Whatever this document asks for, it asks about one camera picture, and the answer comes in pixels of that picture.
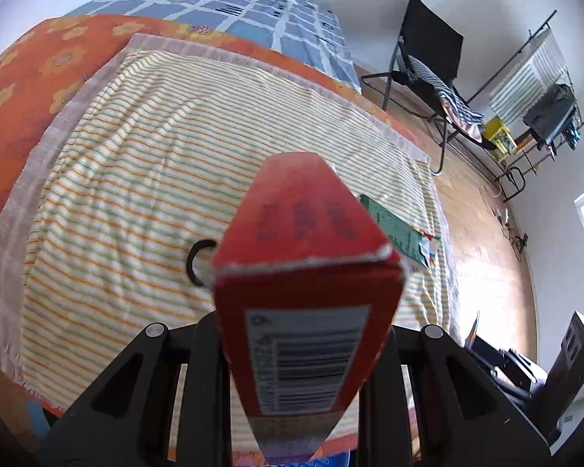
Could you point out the striped yellow blanket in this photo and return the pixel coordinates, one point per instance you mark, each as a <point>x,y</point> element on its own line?
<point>151,155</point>

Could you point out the green striped towel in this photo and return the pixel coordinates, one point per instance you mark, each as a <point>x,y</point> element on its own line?
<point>530,78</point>

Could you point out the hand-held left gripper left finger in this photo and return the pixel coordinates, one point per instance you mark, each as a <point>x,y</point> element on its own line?
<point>202,350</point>

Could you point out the blue checked bed sheet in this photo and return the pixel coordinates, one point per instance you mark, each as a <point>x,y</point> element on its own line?
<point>253,14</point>

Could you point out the green packet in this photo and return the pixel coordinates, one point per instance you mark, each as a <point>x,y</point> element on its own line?
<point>394,226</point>

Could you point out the striped cloth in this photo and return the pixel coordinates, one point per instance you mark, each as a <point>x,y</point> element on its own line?
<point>443,92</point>

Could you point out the yellow crate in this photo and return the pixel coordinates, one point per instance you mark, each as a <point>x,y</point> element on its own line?
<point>499,136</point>

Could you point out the black folding chair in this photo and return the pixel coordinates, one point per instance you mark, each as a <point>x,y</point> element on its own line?
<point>430,29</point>

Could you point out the dark hanging clothing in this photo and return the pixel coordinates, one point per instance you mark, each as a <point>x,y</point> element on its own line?
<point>552,114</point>

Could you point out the red carton box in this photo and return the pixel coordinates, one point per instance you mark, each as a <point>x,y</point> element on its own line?
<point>297,233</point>

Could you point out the orange floral bed sheet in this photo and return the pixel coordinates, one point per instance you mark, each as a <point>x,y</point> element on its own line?
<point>24,107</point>

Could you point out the black power box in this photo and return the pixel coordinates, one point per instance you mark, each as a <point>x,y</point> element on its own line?
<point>569,365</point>

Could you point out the black clothes rack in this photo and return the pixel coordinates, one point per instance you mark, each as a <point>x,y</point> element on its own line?
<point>516,53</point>

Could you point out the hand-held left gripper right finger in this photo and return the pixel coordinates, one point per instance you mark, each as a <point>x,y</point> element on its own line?
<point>409,365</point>

